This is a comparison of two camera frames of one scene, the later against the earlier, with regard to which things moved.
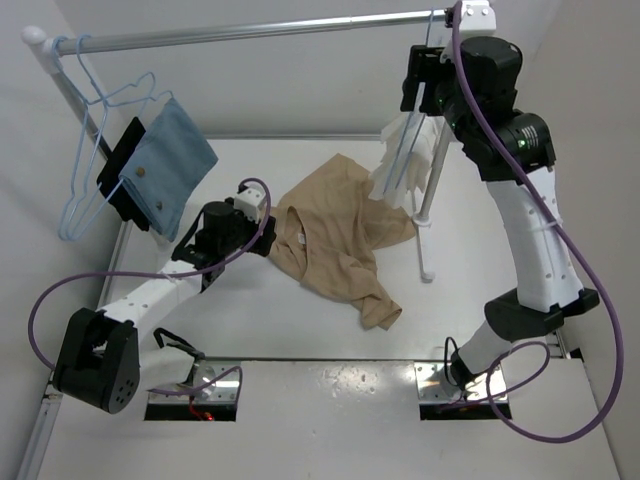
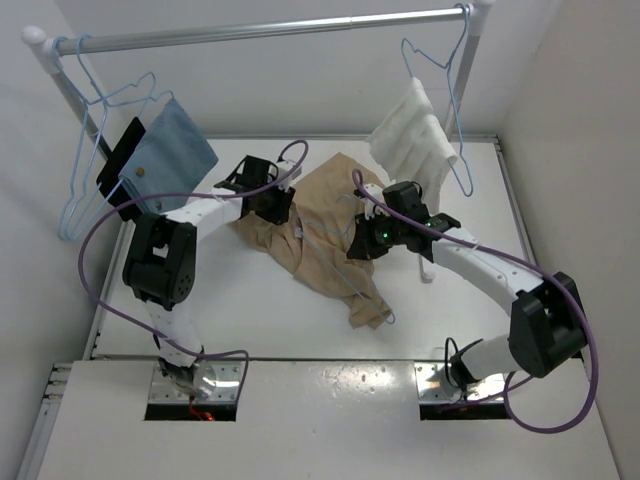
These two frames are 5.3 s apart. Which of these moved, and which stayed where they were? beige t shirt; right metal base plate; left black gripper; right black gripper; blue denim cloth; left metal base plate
Moved: right black gripper; left black gripper
Stayed: beige t shirt; right metal base plate; left metal base plate; blue denim cloth
